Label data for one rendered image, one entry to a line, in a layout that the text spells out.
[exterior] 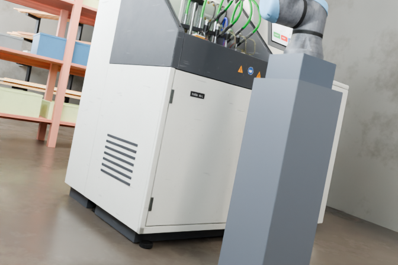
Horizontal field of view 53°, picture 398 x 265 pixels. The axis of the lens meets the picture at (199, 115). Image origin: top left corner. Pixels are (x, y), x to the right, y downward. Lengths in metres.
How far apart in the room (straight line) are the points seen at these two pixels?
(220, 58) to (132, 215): 0.81
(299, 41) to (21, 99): 3.14
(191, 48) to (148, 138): 0.43
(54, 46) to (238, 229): 3.13
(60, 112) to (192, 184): 2.59
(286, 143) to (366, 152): 2.39
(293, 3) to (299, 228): 0.81
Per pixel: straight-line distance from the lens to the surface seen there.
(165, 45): 1.75
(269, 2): 1.49
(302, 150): 1.45
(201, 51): 1.78
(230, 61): 1.90
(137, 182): 1.78
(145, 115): 1.78
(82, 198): 2.33
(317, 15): 1.56
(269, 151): 1.44
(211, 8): 2.54
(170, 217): 1.83
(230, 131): 1.95
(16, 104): 4.17
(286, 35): 2.64
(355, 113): 3.86
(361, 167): 3.76
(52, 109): 4.28
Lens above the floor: 0.62
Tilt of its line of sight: level
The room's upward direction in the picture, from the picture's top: 11 degrees clockwise
